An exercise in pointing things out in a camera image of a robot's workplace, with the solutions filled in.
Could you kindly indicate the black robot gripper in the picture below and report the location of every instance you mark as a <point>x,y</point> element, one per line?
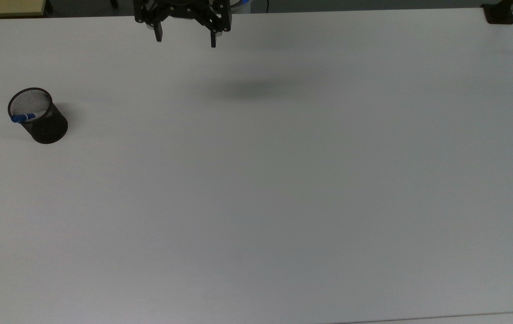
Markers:
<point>184,9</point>

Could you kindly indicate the blue marker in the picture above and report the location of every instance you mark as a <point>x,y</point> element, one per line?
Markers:
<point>23,118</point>

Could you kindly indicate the black mesh pen holder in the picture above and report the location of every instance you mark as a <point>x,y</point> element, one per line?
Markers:
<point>45,128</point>

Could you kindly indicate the yellow wooden table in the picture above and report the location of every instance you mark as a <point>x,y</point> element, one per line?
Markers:
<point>4,6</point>

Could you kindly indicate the black table clamp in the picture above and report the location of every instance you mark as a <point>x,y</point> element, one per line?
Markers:
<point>499,14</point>

